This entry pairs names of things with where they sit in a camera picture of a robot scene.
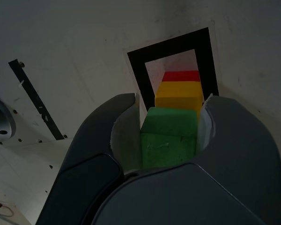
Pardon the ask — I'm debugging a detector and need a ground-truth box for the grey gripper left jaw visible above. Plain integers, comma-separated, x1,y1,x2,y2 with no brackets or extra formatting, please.
35,93,141,225

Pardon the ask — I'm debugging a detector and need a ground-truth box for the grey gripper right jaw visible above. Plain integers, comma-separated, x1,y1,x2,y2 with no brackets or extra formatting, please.
91,93,281,225

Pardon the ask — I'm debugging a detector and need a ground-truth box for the green cube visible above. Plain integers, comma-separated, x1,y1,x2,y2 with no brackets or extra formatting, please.
140,106,199,169

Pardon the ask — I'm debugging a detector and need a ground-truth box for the yellow cube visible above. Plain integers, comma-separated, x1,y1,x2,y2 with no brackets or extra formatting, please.
154,81,203,113

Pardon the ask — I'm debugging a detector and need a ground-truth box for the red cube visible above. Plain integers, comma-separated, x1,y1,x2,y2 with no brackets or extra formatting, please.
163,70,200,83

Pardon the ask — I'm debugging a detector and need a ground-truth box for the black tape square outline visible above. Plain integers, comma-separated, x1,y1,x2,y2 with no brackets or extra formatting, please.
127,27,220,111

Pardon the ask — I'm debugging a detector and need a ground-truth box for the black tape strip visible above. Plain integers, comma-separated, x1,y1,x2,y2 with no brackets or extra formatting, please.
8,60,65,141

